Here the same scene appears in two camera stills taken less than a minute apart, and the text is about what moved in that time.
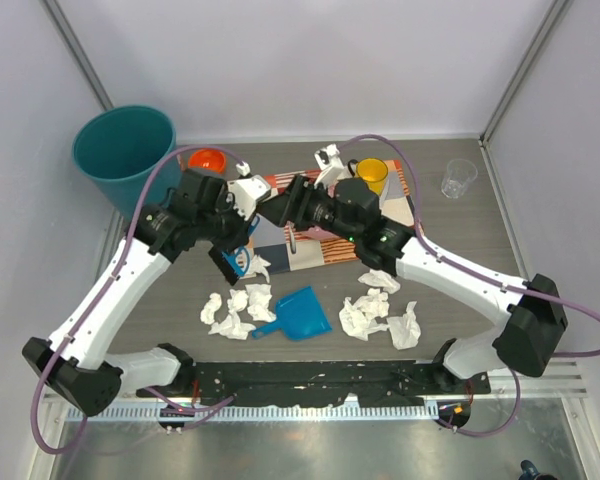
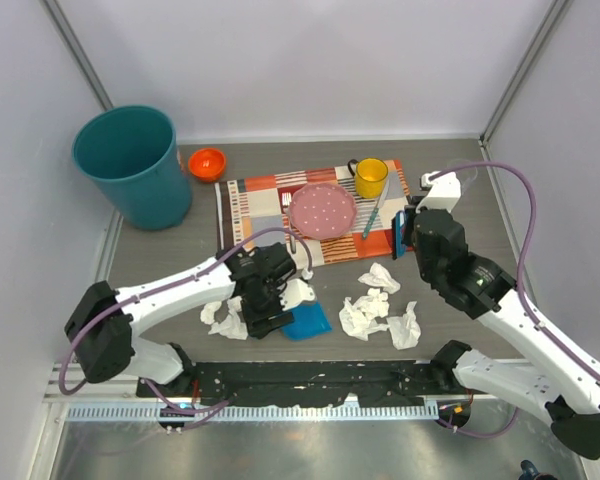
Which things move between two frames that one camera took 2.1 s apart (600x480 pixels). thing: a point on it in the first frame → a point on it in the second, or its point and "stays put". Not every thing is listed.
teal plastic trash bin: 120,145 stays put
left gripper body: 223,226 → 261,311
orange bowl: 208,159 stays put
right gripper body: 314,210 → 428,272
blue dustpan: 301,316 stays put
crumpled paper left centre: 238,300 stays put
